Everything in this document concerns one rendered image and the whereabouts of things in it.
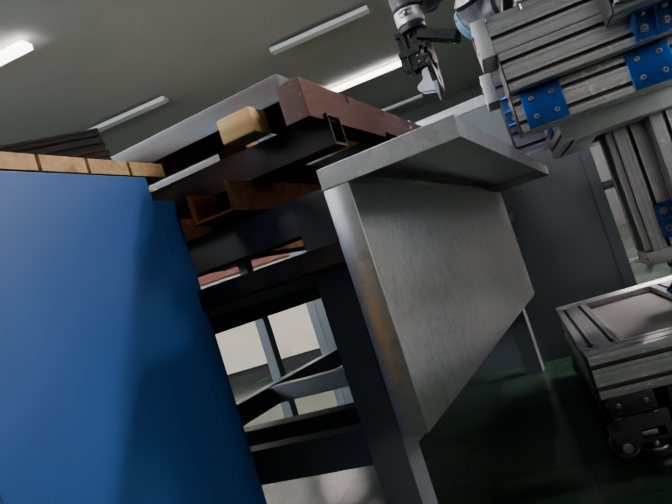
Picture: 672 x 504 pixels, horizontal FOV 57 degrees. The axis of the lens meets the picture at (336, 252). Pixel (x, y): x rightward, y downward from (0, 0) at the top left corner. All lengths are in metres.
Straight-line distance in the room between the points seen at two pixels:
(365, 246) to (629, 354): 0.70
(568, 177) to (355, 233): 1.68
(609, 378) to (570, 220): 1.15
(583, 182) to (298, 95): 1.66
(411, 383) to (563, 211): 1.68
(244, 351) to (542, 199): 3.18
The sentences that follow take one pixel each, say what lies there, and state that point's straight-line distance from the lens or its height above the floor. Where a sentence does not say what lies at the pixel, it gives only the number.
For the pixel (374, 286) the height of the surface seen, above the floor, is 0.50.
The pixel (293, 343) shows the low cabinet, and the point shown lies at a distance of 4.87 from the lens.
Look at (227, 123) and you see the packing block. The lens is 0.96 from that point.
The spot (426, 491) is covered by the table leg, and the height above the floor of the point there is 0.17.
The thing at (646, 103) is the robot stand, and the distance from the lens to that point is 1.62.
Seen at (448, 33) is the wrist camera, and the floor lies 1.05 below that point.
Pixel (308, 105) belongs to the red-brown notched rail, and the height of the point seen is 0.78.
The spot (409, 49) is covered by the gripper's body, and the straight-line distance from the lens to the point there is 1.69.
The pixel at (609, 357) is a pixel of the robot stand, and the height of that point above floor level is 0.22.
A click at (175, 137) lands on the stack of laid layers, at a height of 0.84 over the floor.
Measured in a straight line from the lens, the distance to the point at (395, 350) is 0.83.
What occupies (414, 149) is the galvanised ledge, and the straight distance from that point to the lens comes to 0.80.
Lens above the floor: 0.52
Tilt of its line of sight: 3 degrees up
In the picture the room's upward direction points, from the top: 18 degrees counter-clockwise
